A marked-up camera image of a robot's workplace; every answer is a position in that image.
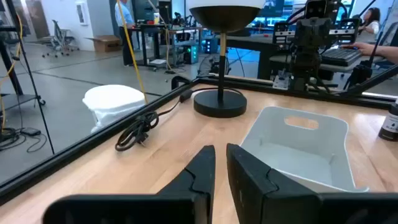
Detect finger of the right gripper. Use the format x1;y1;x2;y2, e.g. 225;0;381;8
296;23;314;47
313;23;331;47

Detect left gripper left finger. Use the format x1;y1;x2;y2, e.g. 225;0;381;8
43;145;216;224

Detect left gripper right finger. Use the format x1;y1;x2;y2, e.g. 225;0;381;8
226;143;398;224

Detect large black food colouring bottle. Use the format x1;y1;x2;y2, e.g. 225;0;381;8
377;99;398;142

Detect person's forearm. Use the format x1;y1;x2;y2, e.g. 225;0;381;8
371;45;398;65

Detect person's hand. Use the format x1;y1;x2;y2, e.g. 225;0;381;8
340;42;376;57

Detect black computer keyboard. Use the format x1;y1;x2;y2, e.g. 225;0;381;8
320;46;363;68

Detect person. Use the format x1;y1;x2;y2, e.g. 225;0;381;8
114;0;137;67
357;6;382;35

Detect grey keyboard desk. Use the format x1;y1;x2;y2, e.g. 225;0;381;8
269;53;386;74

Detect grey plastic bin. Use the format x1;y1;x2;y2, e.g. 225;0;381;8
241;106;369;193

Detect globe table lamp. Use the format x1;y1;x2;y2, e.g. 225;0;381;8
185;0;267;118

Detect black floor fan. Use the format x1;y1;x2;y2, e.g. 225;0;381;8
197;54;231;78

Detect computer tower green lights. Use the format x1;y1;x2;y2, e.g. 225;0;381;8
182;43;200;65

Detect black curved clamp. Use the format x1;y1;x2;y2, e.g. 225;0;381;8
170;75;191;91

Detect white lined trash bin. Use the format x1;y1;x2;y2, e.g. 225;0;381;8
82;84;147;133

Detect black office desk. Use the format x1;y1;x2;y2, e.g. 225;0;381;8
129;24;200;68

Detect small black power adapter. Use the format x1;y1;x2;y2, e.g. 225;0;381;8
20;126;42;137

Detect cardboard box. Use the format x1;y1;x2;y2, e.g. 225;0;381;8
85;34;122;53

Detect black light stand pole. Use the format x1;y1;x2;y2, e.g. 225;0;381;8
5;0;55;156

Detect black rolling cart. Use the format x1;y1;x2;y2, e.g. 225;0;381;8
0;24;47;110

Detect grey office chair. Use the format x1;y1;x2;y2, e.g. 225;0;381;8
42;19;79;59

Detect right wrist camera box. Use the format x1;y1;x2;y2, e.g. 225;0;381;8
305;0;328;18

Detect small white metal bracket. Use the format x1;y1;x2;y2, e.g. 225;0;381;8
272;70;292;91

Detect black lamp power cable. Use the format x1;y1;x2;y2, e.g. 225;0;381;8
114;86;245;152

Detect yellow hanging cable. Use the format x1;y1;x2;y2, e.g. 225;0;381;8
116;0;148;105

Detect black floor cable tangle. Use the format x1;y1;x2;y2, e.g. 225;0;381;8
0;126;48;154

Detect white wall panel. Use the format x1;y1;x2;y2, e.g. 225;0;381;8
75;1;90;26

